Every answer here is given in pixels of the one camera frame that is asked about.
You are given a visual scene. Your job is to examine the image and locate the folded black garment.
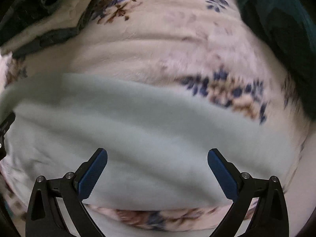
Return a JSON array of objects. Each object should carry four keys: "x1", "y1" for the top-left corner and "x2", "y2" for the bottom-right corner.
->
[{"x1": 1, "y1": 0, "x2": 98, "y2": 59}]

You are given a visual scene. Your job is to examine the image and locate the light green fleece pants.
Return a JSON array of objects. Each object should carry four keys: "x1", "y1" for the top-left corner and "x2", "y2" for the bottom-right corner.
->
[{"x1": 1, "y1": 74, "x2": 298, "y2": 210}]

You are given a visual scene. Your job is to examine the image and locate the floral bed blanket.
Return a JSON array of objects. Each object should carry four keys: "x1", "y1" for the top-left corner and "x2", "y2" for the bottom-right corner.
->
[{"x1": 1, "y1": 0, "x2": 311, "y2": 236}]

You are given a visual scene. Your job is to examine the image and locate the dark teal velvet quilt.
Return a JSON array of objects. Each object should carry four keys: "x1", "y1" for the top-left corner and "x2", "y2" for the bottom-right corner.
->
[{"x1": 236, "y1": 0, "x2": 315, "y2": 120}]

